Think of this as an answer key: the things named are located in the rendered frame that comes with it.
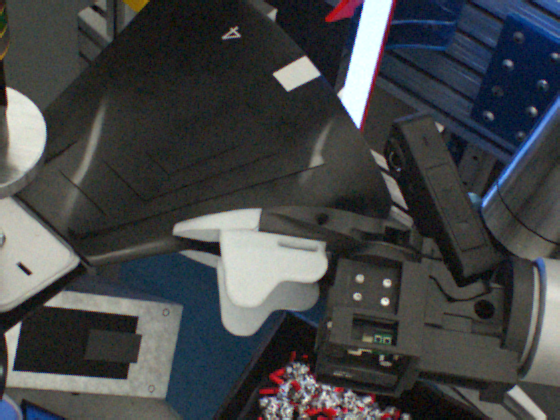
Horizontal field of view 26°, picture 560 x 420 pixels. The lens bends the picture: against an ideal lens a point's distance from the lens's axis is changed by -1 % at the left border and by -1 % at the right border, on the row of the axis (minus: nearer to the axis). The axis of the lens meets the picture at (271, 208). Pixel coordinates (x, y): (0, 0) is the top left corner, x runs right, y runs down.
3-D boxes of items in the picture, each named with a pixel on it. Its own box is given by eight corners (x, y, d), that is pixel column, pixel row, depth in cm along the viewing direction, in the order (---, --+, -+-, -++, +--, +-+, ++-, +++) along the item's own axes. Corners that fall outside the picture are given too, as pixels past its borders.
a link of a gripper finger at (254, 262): (161, 281, 67) (323, 313, 68) (180, 189, 70) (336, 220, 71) (158, 302, 70) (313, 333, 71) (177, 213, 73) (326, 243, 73)
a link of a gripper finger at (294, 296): (158, 311, 71) (313, 335, 71) (176, 223, 74) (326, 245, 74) (161, 331, 74) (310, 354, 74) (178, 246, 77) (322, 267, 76)
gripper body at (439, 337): (317, 337, 67) (531, 373, 67) (337, 201, 71) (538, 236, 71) (303, 383, 73) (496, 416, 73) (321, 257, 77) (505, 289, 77)
